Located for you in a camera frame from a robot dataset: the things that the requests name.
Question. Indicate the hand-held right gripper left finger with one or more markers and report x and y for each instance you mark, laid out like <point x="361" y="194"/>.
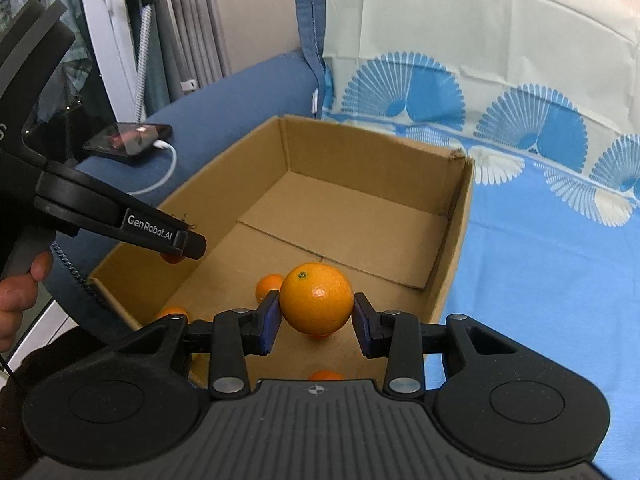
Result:
<point x="270" y="325"/>

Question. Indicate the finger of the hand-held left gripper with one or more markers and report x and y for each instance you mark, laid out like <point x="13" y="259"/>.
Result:
<point x="150" y="227"/>

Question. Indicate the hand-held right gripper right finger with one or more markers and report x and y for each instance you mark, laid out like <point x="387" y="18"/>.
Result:
<point x="361" y="331"/>

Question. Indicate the orange with dark navel dot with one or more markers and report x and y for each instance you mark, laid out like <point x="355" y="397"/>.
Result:
<point x="315" y="297"/>

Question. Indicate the small yellow-orange citrus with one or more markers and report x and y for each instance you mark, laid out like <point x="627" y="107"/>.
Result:
<point x="325" y="375"/>
<point x="172" y="314"/>

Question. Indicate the brown cardboard box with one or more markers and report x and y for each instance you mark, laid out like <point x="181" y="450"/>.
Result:
<point x="350" y="220"/>

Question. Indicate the person's left hand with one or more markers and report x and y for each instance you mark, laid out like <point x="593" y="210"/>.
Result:
<point x="15" y="305"/>

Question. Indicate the hanging plaid garment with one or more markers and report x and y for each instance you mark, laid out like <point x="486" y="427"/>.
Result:
<point x="82" y="67"/>

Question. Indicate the black smartphone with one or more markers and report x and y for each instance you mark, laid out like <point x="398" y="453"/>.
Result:
<point x="127" y="141"/>

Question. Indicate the white metal rack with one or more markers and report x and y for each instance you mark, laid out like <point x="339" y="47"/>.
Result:
<point x="115" y="35"/>

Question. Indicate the dark blue bed cover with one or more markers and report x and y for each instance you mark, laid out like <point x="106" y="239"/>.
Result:
<point x="240" y="90"/>

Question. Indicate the blue fan-print bedsheet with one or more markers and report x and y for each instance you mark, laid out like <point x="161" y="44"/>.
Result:
<point x="525" y="285"/>

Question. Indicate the grey pleated curtain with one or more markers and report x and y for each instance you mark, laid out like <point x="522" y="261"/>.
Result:
<point x="195" y="20"/>

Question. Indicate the white blue fan-print pillow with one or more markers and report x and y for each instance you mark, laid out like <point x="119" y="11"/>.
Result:
<point x="450" y="20"/>

